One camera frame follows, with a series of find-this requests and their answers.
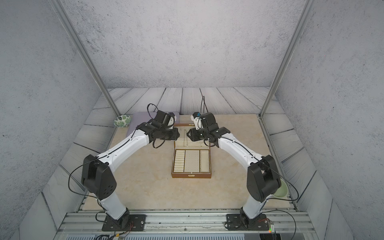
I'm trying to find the brown jewelry box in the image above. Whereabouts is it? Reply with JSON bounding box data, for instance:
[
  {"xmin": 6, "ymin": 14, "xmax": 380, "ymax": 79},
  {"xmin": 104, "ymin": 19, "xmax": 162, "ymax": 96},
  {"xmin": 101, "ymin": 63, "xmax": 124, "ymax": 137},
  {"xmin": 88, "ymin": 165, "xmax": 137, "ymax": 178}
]
[{"xmin": 171, "ymin": 124, "xmax": 212, "ymax": 179}]

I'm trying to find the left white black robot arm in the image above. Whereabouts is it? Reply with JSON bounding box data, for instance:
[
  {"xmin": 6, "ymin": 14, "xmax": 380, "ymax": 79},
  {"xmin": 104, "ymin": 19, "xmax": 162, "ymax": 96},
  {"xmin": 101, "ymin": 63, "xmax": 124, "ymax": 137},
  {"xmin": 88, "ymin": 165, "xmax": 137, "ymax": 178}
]
[{"xmin": 81, "ymin": 110, "xmax": 180, "ymax": 221}]

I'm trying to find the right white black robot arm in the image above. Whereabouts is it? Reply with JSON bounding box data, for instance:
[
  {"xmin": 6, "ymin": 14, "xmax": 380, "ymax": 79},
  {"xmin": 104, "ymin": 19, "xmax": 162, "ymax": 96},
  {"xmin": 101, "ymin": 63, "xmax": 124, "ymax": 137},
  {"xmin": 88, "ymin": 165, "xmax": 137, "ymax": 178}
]
[{"xmin": 187, "ymin": 112, "xmax": 282, "ymax": 221}]

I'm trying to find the green leaf patterned bowl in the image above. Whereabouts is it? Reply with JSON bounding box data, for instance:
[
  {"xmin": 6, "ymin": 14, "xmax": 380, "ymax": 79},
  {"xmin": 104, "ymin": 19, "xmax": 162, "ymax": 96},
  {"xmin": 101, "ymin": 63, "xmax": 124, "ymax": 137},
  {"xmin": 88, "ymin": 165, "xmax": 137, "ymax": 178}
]
[{"xmin": 114, "ymin": 115, "xmax": 132, "ymax": 128}]

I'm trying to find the pale green bowl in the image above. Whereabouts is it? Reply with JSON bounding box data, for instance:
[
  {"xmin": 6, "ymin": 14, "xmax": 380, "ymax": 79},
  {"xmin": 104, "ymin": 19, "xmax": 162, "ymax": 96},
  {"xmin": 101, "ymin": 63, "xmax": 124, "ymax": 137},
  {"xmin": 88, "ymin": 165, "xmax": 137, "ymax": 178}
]
[{"xmin": 273, "ymin": 179, "xmax": 289, "ymax": 199}]

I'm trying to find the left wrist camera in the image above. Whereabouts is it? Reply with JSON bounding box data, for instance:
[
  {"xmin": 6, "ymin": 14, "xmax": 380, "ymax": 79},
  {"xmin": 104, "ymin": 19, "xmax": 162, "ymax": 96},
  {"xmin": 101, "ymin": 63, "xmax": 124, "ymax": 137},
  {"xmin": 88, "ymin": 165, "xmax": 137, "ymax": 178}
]
[{"xmin": 167, "ymin": 113, "xmax": 176, "ymax": 129}]

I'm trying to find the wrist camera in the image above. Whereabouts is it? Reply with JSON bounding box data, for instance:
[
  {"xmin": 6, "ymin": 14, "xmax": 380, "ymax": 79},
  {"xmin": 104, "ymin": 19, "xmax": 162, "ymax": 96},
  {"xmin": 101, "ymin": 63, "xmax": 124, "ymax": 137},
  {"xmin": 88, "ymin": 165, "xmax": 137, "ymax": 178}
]
[
  {"xmin": 191, "ymin": 112, "xmax": 203, "ymax": 130},
  {"xmin": 167, "ymin": 113, "xmax": 176, "ymax": 129}
]

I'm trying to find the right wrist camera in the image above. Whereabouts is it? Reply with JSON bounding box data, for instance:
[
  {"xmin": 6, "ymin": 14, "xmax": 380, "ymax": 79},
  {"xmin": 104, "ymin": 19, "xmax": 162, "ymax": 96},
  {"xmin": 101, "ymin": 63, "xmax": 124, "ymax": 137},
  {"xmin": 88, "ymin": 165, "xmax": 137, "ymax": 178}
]
[{"xmin": 191, "ymin": 112, "xmax": 203, "ymax": 130}]

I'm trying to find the left camera black cable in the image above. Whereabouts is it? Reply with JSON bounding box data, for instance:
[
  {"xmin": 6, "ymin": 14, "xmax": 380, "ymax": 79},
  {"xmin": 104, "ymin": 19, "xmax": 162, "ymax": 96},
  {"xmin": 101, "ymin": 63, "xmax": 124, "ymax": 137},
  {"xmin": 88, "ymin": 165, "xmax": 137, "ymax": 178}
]
[{"xmin": 146, "ymin": 103, "xmax": 160, "ymax": 121}]

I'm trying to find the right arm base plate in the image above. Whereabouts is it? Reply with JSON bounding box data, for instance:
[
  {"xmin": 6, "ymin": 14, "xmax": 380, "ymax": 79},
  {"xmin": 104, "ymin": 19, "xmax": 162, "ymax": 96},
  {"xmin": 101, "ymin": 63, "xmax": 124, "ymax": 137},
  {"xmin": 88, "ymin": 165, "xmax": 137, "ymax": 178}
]
[{"xmin": 224, "ymin": 214, "xmax": 271, "ymax": 232}]

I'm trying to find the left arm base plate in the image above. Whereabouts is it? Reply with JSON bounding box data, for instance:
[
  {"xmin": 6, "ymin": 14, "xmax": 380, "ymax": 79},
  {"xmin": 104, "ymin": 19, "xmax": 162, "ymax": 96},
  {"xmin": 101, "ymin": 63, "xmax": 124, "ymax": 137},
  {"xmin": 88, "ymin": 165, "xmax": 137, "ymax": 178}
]
[{"xmin": 102, "ymin": 214, "xmax": 147, "ymax": 232}]

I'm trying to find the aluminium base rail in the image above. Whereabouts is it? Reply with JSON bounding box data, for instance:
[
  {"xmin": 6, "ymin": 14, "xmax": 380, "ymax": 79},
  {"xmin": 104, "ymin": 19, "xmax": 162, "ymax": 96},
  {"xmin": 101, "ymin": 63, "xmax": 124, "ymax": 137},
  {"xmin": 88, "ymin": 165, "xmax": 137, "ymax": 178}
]
[{"xmin": 54, "ymin": 209, "xmax": 318, "ymax": 240}]

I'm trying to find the left aluminium frame post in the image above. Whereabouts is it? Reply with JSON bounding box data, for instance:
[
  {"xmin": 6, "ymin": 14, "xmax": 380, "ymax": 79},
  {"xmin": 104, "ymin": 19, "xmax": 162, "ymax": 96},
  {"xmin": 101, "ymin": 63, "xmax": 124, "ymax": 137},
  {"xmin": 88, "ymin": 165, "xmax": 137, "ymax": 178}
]
[{"xmin": 49, "ymin": 0, "xmax": 121, "ymax": 116}]

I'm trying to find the aluminium frame post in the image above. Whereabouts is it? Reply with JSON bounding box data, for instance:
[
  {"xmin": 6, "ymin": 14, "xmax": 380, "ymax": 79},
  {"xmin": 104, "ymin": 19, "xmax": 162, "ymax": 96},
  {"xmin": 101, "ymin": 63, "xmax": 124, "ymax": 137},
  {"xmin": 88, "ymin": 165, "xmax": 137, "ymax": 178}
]
[
  {"xmin": 259, "ymin": 0, "xmax": 315, "ymax": 119},
  {"xmin": 49, "ymin": 0, "xmax": 121, "ymax": 116}
]

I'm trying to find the right aluminium frame post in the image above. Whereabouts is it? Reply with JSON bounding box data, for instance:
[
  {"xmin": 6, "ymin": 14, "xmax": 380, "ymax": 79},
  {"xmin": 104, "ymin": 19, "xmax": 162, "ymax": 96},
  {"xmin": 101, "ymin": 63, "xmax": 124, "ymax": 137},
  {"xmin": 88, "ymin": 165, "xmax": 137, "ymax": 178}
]
[{"xmin": 259, "ymin": 0, "xmax": 315, "ymax": 119}]

